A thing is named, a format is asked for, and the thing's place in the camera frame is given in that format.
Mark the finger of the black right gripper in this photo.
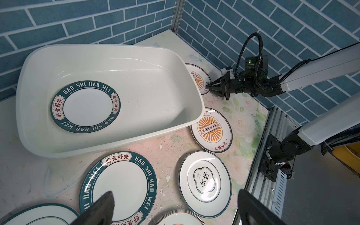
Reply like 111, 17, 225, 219
206, 77, 224, 87
207, 87, 225, 97

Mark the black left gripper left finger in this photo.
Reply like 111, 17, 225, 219
71, 191, 115, 225

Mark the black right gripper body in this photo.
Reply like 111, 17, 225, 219
220, 71, 255, 100

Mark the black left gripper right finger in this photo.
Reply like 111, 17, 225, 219
238, 189, 286, 225

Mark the orange sunburst plate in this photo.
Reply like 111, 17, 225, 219
190, 107, 233, 153
186, 63, 212, 95
156, 210, 205, 225

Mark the green rim plate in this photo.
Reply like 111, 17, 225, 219
79, 151, 157, 225
50, 80, 121, 134

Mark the white plastic bin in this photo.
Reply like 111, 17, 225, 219
16, 44, 204, 158

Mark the white clover plate left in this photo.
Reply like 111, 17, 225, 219
1, 203, 79, 225

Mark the white clover plate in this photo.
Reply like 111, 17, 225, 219
1, 203, 79, 225
178, 151, 232, 218

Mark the white clover plate centre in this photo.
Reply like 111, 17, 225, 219
178, 151, 232, 218

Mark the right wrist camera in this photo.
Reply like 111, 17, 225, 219
243, 55, 269, 82

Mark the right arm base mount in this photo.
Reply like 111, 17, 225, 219
259, 135, 297, 182

